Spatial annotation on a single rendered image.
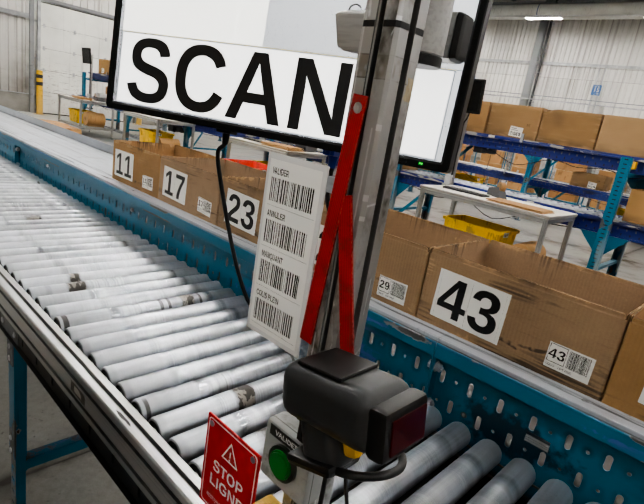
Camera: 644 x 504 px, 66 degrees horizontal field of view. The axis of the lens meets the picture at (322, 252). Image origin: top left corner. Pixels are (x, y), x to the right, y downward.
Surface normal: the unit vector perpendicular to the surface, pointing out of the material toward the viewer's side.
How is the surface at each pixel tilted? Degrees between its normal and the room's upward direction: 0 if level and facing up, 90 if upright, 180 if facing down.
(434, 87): 86
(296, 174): 90
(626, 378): 90
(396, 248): 90
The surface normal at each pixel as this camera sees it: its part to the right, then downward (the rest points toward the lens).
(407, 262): -0.68, 0.09
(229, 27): -0.39, 0.11
